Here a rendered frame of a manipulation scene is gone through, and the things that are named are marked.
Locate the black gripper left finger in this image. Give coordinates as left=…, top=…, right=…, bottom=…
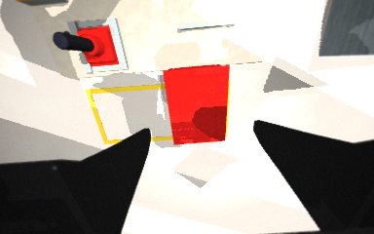
left=0, top=128, right=151, bottom=234

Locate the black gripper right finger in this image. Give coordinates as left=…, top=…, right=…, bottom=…
left=253, top=120, right=374, bottom=230

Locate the red rectangular shell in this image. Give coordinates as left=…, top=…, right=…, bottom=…
left=163, top=64, right=230, bottom=145

